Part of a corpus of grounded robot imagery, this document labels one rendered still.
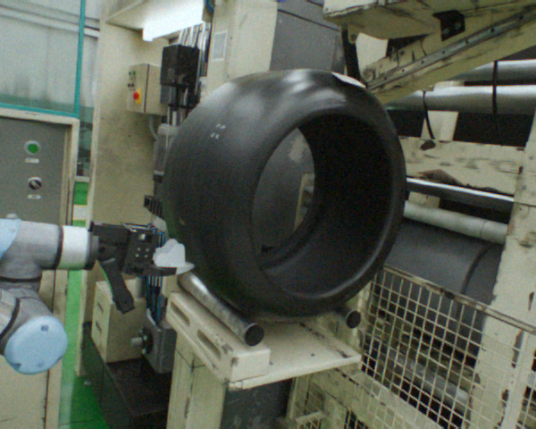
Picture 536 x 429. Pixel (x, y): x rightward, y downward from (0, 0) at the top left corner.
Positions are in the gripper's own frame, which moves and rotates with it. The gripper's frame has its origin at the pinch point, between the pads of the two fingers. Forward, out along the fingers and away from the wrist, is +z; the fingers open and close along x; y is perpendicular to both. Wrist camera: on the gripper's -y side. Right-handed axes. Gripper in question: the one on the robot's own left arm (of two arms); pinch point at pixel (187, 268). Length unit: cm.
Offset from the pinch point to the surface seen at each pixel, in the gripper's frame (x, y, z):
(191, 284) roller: 16.5, -8.8, 10.6
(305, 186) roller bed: 37, 21, 55
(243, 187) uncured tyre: -11.5, 19.3, 1.5
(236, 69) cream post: 26, 46, 14
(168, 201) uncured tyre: 7.5, 11.9, -3.9
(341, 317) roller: -8.9, -6.5, 38.2
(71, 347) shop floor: 165, -99, 26
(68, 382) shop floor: 130, -100, 18
